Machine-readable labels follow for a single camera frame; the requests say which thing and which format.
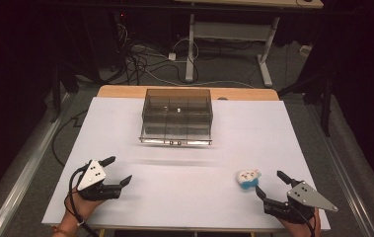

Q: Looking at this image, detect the clear acrylic drawer box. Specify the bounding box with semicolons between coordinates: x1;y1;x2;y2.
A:
138;88;214;146

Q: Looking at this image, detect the white metal desk frame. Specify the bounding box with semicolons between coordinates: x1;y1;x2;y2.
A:
185;13;281;88

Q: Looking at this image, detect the person's left hand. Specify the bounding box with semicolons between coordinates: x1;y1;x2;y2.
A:
63;187;107;228

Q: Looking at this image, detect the black stand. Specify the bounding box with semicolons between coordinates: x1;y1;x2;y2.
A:
48;62;80;123
276;62;336;138

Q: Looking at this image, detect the person's right hand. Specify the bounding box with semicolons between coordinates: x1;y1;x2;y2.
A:
277;210;323;237

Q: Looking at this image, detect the white sheet table cover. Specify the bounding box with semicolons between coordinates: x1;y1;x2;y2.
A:
41;96;332;231

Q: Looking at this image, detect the white and blue plush toy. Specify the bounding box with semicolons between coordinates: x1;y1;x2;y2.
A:
236;168;262;191

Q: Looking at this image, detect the tangle of floor cables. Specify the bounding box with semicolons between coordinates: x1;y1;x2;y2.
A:
113;23;258;89

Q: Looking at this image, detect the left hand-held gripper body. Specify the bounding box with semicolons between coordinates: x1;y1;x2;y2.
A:
76;159;123;201

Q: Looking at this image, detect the aluminium floor rail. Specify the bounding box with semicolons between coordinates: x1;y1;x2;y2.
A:
307;104;374;237
0;92;72;237

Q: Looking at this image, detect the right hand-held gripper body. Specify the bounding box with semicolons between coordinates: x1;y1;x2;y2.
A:
262;180;338;225

